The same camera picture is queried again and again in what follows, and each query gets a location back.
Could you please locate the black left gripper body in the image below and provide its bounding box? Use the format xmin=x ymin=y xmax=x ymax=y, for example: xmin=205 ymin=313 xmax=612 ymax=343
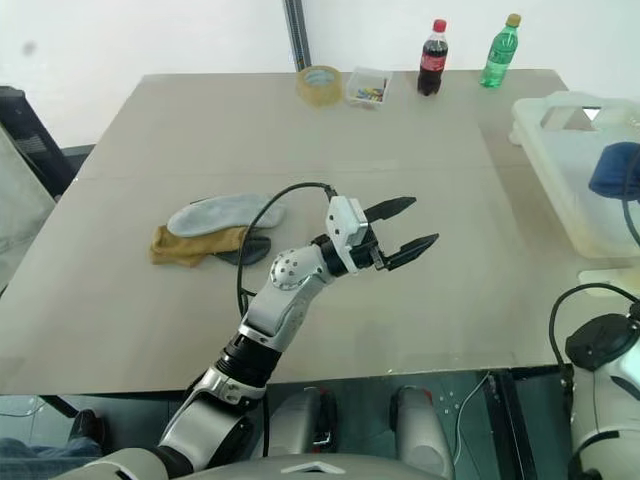
xmin=349 ymin=222 xmax=394 ymax=272

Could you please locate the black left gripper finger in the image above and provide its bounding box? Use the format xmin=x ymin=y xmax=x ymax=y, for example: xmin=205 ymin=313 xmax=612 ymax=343
xmin=363 ymin=196 xmax=418 ymax=223
xmin=383 ymin=232 xmax=440 ymax=272

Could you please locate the blue cloth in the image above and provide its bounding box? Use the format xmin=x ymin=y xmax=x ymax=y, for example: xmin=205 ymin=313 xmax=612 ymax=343
xmin=588 ymin=141 xmax=640 ymax=203

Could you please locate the clear box of coloured clips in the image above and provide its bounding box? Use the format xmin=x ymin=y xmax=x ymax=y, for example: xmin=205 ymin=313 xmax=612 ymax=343
xmin=344 ymin=66 xmax=395 ymax=110

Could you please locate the white plastic bin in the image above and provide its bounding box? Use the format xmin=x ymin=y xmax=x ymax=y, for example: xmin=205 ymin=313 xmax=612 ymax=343
xmin=509 ymin=91 xmax=640 ymax=259

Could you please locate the dark grey sock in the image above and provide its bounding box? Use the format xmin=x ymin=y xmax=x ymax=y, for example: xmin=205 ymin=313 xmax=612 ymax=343
xmin=214 ymin=234 xmax=273 ymax=268

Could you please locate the clear packing tape roll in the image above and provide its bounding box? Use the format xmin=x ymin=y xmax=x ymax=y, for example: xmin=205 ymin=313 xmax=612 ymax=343
xmin=295 ymin=65 xmax=345 ymax=109

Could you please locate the cola bottle with red cap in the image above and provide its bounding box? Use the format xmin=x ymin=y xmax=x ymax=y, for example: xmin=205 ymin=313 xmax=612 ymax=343
xmin=417 ymin=18 xmax=449 ymax=97

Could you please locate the light grey sock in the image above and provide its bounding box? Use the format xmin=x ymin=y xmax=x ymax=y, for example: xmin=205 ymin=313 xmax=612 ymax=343
xmin=167 ymin=193 xmax=287 ymax=239

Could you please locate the tan yellow sock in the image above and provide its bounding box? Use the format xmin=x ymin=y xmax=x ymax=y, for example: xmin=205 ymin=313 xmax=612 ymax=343
xmin=148 ymin=224 xmax=250 ymax=269

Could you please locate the silver left robot leg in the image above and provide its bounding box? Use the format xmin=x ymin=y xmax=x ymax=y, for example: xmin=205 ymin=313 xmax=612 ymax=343
xmin=269 ymin=387 xmax=340 ymax=459

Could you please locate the silver robot leg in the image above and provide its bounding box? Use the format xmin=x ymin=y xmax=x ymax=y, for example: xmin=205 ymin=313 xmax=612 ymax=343
xmin=269 ymin=387 xmax=340 ymax=459
xmin=394 ymin=385 xmax=456 ymax=480

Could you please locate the silver right robot leg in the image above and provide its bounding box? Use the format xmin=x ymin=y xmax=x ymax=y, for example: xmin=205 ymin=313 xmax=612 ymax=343
xmin=394 ymin=385 xmax=456 ymax=480

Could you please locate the green bottle with yellow cap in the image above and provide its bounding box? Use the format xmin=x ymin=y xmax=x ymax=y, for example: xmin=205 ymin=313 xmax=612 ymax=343
xmin=479 ymin=13 xmax=524 ymax=89

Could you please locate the grey metal pole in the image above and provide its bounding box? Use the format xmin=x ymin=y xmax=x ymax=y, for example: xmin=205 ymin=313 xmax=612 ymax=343
xmin=282 ymin=0 xmax=309 ymax=72

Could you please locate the silver robot torso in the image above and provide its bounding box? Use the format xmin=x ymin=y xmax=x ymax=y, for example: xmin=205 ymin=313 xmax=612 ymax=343
xmin=64 ymin=446 xmax=451 ymax=480

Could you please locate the black shoe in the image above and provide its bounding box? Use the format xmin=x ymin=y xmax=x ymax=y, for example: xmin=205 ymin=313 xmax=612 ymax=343
xmin=68 ymin=408 xmax=105 ymax=451

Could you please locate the person's leg in jeans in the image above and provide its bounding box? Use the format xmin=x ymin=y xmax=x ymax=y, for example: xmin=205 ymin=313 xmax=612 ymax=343
xmin=0 ymin=436 xmax=104 ymax=480

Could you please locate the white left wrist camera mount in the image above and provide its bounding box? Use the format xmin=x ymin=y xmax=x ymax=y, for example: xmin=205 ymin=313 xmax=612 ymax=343
xmin=324 ymin=196 xmax=372 ymax=276

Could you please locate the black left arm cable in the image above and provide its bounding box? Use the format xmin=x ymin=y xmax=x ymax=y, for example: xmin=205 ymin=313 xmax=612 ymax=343
xmin=235 ymin=181 xmax=337 ymax=321

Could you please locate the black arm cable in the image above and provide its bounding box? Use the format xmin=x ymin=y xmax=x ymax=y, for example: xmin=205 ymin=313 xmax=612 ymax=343
xmin=549 ymin=282 xmax=635 ymax=374
xmin=235 ymin=181 xmax=337 ymax=321

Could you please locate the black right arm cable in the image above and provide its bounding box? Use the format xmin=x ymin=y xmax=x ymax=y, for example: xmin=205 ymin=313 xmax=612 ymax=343
xmin=549 ymin=282 xmax=635 ymax=374

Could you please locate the thin white floor cable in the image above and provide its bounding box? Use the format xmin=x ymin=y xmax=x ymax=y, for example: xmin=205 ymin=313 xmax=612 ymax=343
xmin=452 ymin=372 xmax=495 ymax=480

